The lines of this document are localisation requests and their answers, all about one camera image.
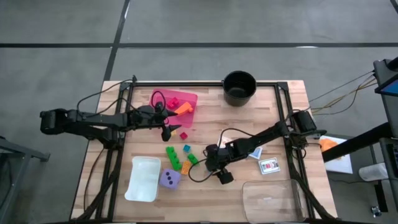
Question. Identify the orange toy piece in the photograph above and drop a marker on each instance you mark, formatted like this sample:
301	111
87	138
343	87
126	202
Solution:
183	108

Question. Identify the monitor with blue screen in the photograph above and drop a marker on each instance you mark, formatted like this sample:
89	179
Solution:
390	88

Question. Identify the caster wheel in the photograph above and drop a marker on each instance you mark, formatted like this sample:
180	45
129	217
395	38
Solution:
376	211

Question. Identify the orange object on paper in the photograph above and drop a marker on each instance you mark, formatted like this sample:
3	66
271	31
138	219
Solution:
328	144

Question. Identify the white paper towel roll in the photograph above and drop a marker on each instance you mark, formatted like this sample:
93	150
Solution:
373	172

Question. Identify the blue playing card deck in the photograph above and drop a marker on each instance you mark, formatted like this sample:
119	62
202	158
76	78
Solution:
257	153

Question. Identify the pink translucent plastic bin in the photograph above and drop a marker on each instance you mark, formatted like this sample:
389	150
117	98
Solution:
190	96

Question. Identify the purple foam die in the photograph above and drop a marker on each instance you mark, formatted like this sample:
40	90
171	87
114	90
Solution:
168	184

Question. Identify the black slanted beam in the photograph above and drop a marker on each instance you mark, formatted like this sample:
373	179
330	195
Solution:
357	141

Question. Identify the white plastic bin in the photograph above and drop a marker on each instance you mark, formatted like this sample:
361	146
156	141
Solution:
143	180

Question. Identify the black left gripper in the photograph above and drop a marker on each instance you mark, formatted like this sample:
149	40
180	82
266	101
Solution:
163	123

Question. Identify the small yellow toy brick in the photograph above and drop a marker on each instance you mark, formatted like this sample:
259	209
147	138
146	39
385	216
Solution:
173	133

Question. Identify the black metal table frame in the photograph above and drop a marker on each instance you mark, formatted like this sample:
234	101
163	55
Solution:
186	84

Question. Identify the white paper sheet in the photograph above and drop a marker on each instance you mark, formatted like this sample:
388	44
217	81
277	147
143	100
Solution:
340	165

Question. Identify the red white card deck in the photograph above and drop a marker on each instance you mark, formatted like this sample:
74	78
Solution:
269	165

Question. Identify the orange-yellow toy brick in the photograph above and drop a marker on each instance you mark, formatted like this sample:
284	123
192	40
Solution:
185	168

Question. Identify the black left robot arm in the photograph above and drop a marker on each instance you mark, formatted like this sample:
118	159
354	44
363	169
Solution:
93	119

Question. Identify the small green toy brick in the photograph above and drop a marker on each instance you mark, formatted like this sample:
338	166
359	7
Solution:
193	159

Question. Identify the dark equipment box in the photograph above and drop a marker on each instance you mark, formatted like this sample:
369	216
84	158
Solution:
393	161

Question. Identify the small red toy brick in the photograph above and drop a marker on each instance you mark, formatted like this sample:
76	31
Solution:
183	136

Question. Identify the black round pot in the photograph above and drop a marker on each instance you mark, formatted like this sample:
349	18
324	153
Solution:
231	81

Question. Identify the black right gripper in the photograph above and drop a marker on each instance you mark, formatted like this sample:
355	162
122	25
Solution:
218	163

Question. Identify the teal toy cube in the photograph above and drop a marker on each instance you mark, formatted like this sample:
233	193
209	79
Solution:
186	148

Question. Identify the large red toy brick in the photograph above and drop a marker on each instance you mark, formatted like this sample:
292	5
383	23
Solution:
173	102

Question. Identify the clear plastic bin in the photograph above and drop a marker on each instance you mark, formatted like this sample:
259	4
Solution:
273	202

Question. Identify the black equipment cart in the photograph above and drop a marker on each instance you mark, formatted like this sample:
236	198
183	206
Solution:
392	112

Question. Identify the grey metal cart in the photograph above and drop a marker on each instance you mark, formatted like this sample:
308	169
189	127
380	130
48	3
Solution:
25	152

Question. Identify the long green toy brick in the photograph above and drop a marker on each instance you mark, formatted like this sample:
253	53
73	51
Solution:
173	158

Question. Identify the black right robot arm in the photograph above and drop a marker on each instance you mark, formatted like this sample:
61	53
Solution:
264	137

